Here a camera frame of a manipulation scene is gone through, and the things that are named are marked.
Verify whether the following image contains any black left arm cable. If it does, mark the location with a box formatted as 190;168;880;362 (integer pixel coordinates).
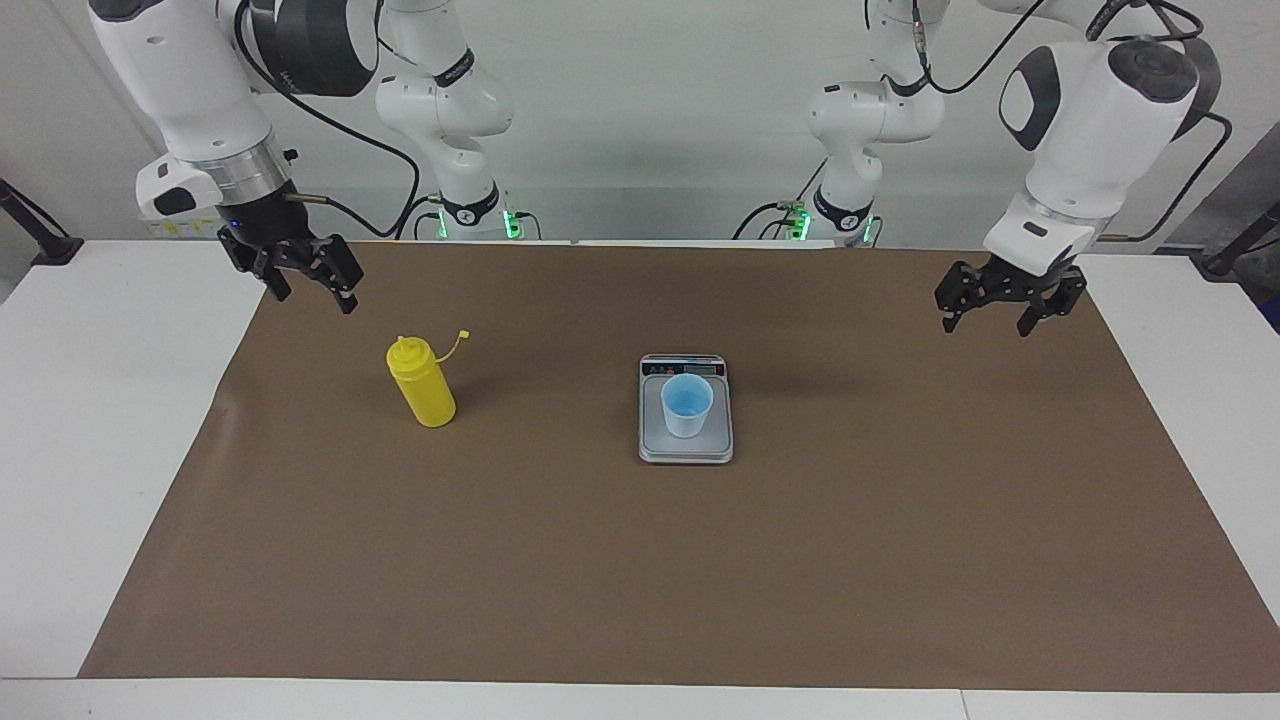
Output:
905;0;1233;244

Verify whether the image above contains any black metal stand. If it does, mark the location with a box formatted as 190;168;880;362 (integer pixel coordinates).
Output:
1195;200;1280;279
0;178;83;266

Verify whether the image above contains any silver digital kitchen scale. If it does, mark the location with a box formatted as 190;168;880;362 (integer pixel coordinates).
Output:
638;353;735;466

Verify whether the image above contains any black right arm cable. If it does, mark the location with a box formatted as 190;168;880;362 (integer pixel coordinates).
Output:
235;0;421;241

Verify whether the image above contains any black base cable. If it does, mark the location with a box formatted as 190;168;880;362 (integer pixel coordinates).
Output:
733;160;831;241
395;195;446;241

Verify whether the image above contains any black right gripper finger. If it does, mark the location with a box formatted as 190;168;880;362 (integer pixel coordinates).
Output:
255;250;293;303
300;235;363;315

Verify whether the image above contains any brown paper table mat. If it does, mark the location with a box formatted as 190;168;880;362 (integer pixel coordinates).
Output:
78;240;1280;693

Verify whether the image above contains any white yellow wall socket box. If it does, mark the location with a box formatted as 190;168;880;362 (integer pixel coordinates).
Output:
140;213;229;239

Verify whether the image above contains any light blue plastic cup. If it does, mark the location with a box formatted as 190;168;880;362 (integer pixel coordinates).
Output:
661;375;715;440

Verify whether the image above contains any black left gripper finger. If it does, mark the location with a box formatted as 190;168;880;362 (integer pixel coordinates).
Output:
1017;268;1089;337
935;262;991;334

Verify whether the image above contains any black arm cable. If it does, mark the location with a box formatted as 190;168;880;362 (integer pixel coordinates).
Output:
905;0;1233;244
235;0;421;241

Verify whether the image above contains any yellow squeeze bottle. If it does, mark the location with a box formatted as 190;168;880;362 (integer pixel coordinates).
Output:
387;328;471;429

